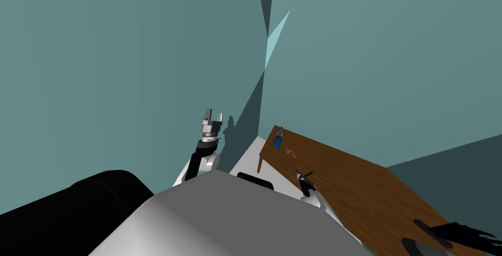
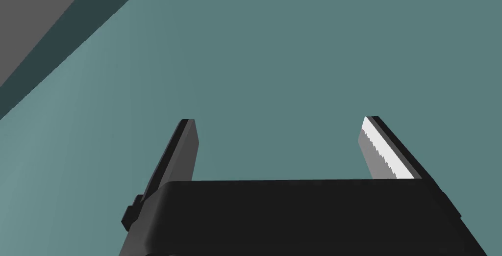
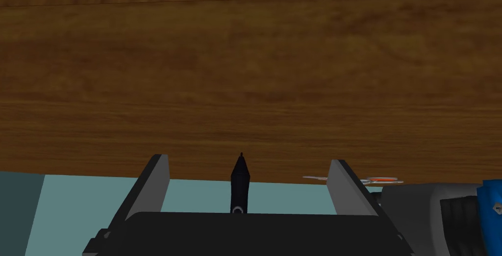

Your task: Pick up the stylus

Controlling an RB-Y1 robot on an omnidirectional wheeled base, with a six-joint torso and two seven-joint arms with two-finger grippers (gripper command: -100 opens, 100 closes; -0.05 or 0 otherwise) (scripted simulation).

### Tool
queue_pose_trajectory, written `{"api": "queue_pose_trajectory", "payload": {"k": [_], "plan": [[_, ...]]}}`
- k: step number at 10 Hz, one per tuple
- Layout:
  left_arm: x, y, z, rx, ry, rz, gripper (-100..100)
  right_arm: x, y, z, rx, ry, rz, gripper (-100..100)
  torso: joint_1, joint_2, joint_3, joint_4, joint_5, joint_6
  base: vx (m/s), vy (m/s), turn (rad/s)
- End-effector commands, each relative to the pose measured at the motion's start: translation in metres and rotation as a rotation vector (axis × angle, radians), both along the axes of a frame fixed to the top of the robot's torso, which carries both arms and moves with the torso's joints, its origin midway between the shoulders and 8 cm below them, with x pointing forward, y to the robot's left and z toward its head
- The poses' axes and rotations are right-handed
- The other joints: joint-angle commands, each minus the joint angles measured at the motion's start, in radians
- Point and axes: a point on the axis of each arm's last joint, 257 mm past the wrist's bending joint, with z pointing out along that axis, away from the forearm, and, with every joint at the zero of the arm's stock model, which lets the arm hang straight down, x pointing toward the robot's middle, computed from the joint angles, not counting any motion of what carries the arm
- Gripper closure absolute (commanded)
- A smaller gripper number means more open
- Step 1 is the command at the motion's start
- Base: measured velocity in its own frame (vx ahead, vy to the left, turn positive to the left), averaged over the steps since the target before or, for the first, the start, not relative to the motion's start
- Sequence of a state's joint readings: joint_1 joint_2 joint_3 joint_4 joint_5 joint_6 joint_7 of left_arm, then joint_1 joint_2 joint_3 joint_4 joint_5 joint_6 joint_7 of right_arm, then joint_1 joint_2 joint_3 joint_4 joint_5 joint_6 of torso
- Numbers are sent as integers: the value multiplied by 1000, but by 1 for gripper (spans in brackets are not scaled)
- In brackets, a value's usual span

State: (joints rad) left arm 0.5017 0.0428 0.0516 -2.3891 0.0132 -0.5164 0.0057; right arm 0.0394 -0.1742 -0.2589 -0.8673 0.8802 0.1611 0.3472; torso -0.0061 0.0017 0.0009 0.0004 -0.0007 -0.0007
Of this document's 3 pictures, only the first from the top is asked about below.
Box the brown wooden table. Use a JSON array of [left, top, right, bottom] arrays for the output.
[[256, 125, 488, 256]]

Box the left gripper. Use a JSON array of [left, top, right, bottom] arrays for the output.
[[201, 108, 224, 135]]

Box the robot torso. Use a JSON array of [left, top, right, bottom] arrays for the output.
[[88, 169, 374, 256]]

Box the black jagged object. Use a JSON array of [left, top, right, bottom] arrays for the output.
[[413, 219, 497, 249]]

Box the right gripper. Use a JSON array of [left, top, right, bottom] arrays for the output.
[[295, 170, 318, 194]]

